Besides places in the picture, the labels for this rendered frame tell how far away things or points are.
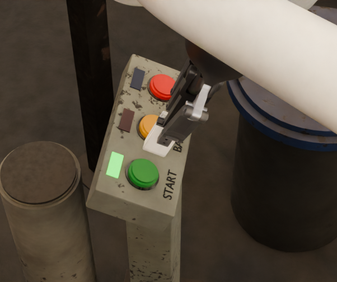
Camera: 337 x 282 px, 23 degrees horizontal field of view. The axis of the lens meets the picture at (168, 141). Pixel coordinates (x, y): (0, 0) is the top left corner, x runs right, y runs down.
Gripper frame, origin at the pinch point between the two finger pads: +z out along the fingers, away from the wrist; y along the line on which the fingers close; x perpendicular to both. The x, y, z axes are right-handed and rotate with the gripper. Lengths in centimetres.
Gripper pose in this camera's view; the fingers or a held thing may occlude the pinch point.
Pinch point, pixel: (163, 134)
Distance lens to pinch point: 98.7
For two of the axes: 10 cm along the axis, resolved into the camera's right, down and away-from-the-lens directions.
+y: -1.7, 7.9, -5.9
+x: 9.2, 3.4, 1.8
